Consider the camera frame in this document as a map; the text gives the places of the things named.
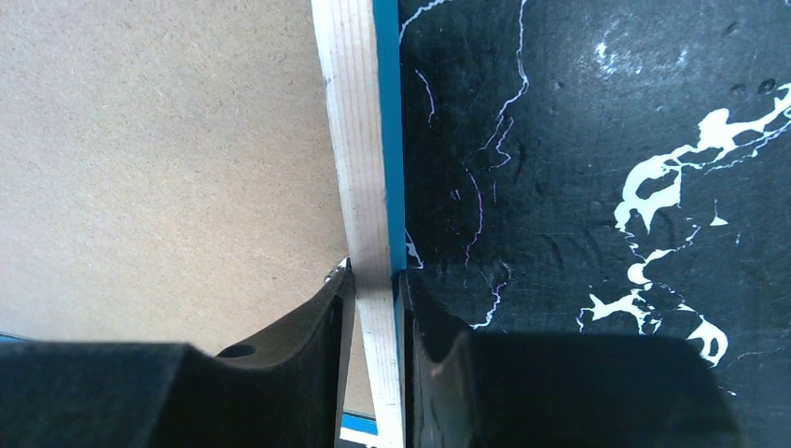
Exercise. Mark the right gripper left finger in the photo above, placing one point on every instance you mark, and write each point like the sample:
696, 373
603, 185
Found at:
280, 387

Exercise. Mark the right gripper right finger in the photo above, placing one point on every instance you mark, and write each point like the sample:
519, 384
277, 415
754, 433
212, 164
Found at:
466, 388

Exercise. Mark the brown cardboard backing board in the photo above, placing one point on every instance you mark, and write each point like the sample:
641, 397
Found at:
166, 169

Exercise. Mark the blue wooden picture frame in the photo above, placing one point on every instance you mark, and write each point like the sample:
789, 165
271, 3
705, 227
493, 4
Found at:
347, 48

